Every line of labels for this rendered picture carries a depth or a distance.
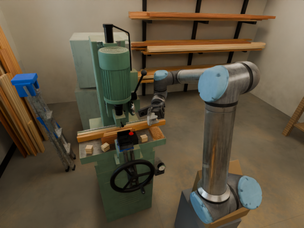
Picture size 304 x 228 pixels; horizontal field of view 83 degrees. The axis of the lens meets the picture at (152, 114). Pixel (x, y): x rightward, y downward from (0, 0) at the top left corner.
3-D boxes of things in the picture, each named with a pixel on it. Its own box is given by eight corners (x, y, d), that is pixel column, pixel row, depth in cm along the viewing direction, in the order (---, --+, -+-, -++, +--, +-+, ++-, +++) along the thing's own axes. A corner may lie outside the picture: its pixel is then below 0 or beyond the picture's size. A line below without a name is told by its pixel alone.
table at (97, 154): (81, 177, 103) (79, 170, 100) (79, 143, 127) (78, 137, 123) (171, 153, 122) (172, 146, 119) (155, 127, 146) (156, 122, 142)
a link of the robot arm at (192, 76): (278, 56, 59) (181, 67, 122) (251, 61, 56) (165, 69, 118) (277, 89, 62) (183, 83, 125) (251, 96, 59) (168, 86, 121)
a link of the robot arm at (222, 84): (235, 218, 85) (261, 64, 54) (205, 234, 80) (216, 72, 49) (214, 195, 98) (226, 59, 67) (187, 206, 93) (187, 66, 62)
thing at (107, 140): (102, 145, 117) (101, 139, 114) (102, 144, 118) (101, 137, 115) (135, 138, 125) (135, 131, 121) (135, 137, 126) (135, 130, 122)
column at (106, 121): (103, 131, 145) (89, 41, 105) (100, 117, 162) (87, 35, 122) (129, 126, 152) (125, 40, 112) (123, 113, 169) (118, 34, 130)
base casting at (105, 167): (96, 174, 120) (93, 166, 115) (89, 126, 164) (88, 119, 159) (155, 158, 134) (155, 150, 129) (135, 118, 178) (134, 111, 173)
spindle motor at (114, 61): (106, 107, 103) (99, 54, 86) (102, 94, 117) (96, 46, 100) (134, 102, 109) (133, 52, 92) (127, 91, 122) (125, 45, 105)
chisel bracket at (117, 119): (116, 129, 119) (115, 119, 115) (112, 118, 130) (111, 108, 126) (126, 126, 122) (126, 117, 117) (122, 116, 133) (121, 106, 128)
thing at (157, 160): (155, 176, 140) (155, 170, 136) (150, 165, 150) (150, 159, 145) (164, 173, 143) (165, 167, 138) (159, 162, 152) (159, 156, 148)
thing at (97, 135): (78, 142, 119) (77, 138, 117) (78, 140, 120) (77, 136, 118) (165, 124, 140) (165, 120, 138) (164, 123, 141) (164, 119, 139)
